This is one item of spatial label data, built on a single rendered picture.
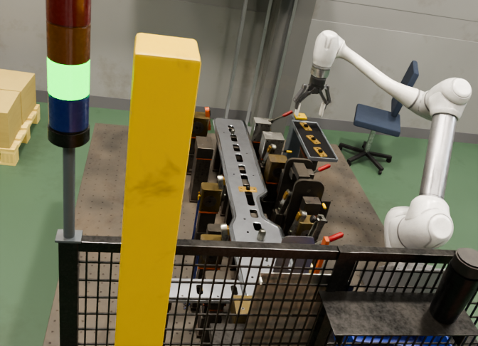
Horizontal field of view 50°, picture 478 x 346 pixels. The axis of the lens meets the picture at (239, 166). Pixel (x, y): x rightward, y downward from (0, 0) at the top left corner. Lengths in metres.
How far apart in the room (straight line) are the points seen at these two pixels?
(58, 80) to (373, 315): 0.84
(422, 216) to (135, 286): 1.40
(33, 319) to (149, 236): 2.15
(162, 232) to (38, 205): 2.90
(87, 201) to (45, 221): 1.05
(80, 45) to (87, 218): 1.73
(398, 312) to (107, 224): 1.56
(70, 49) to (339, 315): 0.79
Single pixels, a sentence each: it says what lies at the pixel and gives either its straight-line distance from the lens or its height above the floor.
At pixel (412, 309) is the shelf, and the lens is 1.32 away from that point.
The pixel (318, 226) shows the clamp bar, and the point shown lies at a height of 1.19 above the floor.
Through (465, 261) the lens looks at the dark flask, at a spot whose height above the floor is 1.61.
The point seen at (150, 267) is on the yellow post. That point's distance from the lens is 0.99.
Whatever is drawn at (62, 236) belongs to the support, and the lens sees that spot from 1.11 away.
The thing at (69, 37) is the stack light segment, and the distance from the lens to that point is 0.87.
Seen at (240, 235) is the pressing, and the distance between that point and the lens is 2.05.
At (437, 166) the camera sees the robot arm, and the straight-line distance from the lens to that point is 2.29.
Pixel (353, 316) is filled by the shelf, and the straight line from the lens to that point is 1.24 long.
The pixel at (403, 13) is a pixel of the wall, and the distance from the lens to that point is 5.25.
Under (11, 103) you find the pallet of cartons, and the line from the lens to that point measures 4.16.
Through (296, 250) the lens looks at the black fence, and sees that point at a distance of 1.16.
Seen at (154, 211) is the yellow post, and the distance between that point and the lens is 0.91.
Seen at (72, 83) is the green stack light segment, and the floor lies 1.90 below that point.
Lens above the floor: 2.27
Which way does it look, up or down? 31 degrees down
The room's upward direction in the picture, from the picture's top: 11 degrees clockwise
